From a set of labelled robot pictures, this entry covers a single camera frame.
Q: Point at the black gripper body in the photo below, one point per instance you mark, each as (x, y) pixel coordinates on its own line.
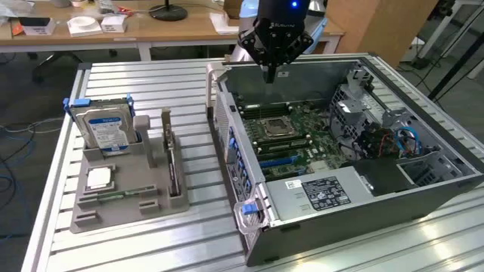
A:
(281, 17)

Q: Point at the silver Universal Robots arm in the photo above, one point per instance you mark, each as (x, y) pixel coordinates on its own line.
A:
(247, 17)

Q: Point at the white paper stack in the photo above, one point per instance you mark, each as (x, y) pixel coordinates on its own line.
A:
(223, 25)

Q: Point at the brown cardboard box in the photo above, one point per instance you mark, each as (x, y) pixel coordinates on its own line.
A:
(231, 8)

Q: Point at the wooden cabinet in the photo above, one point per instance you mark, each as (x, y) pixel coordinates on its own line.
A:
(377, 28)

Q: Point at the black lamp base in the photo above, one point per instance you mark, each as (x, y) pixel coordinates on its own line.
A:
(168, 13)

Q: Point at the black RAM slot bank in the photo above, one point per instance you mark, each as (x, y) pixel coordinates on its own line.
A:
(264, 110)

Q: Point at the metal disk bay cage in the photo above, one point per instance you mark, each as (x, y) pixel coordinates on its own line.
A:
(351, 107)

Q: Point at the CPU socket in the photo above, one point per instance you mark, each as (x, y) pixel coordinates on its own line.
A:
(277, 127)

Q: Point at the green motherboard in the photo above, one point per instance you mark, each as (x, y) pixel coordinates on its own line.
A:
(317, 133)

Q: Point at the small white labelled box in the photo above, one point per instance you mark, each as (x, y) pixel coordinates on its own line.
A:
(113, 25)

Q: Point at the black slanted pole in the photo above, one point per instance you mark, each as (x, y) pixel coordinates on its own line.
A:
(453, 59)

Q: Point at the white box with tape roll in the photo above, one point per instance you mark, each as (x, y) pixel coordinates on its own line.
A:
(84, 27)

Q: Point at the silver chipset heatsink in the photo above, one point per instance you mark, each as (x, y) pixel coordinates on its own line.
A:
(320, 166)

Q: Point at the beige tape roll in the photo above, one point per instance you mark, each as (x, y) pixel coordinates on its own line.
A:
(79, 3)

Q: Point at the hard disk in blue caddy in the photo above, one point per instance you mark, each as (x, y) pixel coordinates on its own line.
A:
(105, 127)

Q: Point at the black office chair base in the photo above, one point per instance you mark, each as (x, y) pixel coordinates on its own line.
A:
(56, 59)

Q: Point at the gray cup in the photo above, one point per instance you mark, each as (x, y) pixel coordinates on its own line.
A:
(60, 3)

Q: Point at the gray parts rack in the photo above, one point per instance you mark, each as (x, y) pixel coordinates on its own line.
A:
(140, 175)

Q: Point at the white box with black lid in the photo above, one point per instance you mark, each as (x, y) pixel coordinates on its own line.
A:
(37, 27)

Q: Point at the gray power supply unit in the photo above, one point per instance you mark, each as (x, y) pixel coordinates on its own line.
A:
(287, 204)

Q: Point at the blue case latch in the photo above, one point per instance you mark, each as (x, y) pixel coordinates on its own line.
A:
(248, 209)

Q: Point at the orange flat box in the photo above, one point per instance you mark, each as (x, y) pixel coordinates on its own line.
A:
(16, 29)

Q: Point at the silver CPU chip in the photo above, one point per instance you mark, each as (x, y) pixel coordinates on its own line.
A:
(99, 179)

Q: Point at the green RAM stick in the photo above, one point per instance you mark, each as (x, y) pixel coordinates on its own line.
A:
(117, 195)

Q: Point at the open black PC case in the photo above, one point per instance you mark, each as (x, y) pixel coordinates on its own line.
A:
(340, 226)

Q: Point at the wooden desk with white frame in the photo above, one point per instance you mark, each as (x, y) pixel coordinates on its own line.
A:
(45, 39)

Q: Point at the metal drive bay bracket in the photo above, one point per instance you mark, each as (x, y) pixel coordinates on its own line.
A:
(427, 170)

